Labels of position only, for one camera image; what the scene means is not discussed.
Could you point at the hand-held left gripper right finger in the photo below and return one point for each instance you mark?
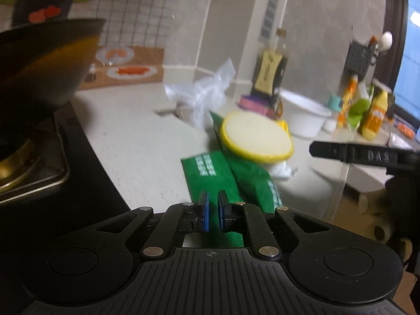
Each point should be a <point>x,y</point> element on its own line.
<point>223,213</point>

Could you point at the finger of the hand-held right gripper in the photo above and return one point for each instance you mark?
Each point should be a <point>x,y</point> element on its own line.
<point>361,155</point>

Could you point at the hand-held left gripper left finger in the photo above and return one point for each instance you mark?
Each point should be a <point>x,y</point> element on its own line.
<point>205,213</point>

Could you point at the green packet with orange print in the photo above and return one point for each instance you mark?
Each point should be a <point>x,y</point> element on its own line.
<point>252,177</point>

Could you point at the white plastic bowl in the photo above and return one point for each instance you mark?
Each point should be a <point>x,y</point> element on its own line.
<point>305,115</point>

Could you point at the white tissue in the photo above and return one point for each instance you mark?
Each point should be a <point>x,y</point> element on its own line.
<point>282,170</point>

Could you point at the yellow round lid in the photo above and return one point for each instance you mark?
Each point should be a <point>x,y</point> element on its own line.
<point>256,134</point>

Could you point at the yellow detergent bottle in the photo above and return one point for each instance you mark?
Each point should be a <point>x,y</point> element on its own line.
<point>374,118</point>

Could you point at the green plastic bag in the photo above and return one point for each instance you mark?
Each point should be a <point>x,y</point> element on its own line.
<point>357,110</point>

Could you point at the orange brush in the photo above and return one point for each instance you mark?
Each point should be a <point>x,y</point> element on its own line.
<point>407,132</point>

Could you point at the salt shaker with teal lid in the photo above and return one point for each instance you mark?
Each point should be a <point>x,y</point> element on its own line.
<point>333,103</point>

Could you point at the dark grey utensil holder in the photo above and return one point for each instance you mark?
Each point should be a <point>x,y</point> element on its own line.
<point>359,57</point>

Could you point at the dark-framed window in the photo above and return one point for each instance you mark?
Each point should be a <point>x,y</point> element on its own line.
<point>410,55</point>

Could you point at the pink and purple sponge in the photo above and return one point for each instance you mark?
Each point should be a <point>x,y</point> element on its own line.
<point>256,105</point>

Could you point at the crumpled clear plastic bag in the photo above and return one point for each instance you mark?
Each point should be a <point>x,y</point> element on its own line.
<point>200,98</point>

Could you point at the white round-headed utensil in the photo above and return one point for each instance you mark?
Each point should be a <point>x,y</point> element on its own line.
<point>386,39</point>

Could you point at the soy sauce bottle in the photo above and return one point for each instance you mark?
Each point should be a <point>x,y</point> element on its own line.
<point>269,72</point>

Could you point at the black gas stove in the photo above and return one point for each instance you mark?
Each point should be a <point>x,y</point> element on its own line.
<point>85,164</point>

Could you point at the black wok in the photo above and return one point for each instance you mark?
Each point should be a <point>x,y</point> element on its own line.
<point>49,59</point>

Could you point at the white wall vent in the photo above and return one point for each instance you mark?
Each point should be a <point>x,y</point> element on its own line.
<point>272,6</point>

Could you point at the cartoon wall poster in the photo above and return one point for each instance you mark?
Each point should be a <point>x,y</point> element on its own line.
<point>131,23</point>

